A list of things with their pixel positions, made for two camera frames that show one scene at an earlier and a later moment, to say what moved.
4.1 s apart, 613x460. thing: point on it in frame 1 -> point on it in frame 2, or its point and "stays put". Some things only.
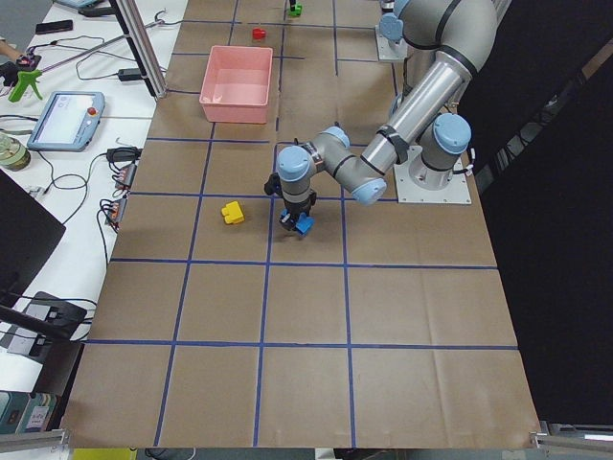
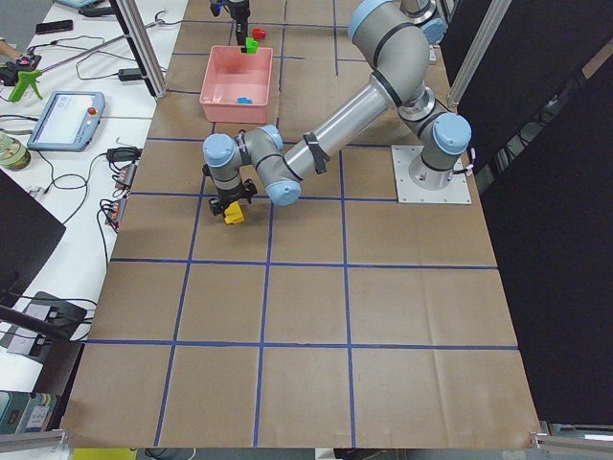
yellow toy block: [233, 213] stays put
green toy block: [298, 11] -> [251, 45]
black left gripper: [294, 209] -> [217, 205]
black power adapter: [129, 74] stays put
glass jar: [14, 155] stays put
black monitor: [28, 236] stays put
